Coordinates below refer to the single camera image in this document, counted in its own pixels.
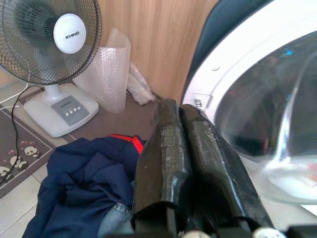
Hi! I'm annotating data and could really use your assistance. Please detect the clear bubble wrap roll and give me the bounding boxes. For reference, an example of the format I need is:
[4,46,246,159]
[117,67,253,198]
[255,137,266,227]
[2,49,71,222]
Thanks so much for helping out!
[74,27,131,115]

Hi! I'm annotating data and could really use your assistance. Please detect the navy blue garment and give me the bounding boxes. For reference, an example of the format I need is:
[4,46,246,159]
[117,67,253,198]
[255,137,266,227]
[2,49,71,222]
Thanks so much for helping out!
[22,135,149,238]

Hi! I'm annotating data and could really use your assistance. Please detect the white table fan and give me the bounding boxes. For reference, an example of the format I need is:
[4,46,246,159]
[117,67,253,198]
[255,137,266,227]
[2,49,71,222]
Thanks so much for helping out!
[0,0,103,138]

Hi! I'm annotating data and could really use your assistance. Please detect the wooden panel cabinet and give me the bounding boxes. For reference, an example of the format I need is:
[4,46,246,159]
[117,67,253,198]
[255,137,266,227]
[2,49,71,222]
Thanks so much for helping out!
[0,0,220,102]

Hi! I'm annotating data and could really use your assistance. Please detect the round glass washer door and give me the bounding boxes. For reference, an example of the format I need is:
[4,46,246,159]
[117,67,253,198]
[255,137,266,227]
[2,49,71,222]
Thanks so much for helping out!
[182,0,317,206]

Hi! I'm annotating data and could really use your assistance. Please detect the brown panda print mat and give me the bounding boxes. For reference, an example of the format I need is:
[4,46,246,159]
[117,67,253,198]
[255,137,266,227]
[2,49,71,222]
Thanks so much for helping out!
[0,105,56,199]

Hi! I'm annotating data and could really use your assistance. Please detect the crumpled bubble wrap piece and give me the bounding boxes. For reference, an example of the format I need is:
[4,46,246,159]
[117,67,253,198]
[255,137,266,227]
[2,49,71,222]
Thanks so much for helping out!
[127,63,158,106]

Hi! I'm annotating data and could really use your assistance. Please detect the black fan power cable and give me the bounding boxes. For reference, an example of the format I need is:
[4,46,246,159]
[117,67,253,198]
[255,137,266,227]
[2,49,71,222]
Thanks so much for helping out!
[0,85,38,185]

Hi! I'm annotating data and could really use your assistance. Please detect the blue denim jeans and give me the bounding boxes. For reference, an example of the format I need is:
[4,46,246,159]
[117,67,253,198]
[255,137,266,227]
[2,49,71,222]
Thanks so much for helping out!
[98,202,134,238]

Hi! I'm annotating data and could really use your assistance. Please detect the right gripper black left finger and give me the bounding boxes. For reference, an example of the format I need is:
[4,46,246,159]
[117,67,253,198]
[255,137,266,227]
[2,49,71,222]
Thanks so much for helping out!
[130,98,194,238]

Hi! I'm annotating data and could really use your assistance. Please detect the white power cable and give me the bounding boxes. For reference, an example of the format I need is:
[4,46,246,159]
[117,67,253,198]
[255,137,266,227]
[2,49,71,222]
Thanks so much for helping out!
[0,82,30,110]

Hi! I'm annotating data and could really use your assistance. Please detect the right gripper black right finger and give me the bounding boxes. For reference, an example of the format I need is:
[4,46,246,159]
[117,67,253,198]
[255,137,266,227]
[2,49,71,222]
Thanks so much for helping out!
[179,104,277,238]

